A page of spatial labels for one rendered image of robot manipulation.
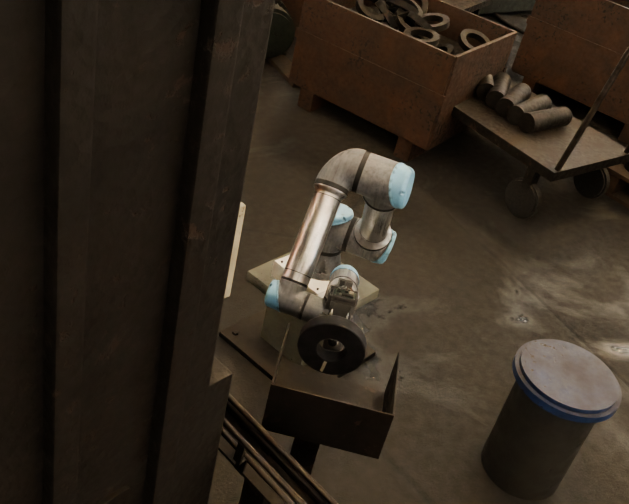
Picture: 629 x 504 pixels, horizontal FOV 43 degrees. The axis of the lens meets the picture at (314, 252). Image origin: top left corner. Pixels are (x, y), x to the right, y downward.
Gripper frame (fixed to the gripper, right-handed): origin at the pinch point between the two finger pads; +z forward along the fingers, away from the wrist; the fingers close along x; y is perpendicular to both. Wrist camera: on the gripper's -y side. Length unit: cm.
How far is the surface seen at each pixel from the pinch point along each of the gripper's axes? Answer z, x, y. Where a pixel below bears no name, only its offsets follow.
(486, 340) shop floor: -122, 62, -42
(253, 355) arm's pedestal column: -80, -22, -51
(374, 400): -1.8, 12.8, -13.5
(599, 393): -47, 79, -18
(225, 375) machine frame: 37.3, -18.5, 5.4
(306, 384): 0.5, -3.4, -12.6
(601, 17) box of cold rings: -348, 119, 84
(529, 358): -54, 59, -16
